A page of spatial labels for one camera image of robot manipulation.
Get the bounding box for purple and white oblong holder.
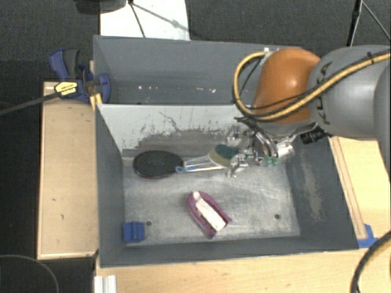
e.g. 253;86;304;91
186;190;233;240

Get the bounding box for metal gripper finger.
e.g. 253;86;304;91
225;125;244;143
225;153;247;178

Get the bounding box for clear-handled sponge dish wand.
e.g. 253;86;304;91
175;143;243;174

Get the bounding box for grey metal bin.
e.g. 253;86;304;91
92;34;360;268

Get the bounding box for black round disc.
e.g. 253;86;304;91
132;150;185;181

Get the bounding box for black cylinder on white bracket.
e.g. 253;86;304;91
285;128;326;148

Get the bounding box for pale wood board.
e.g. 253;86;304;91
36;81;100;261

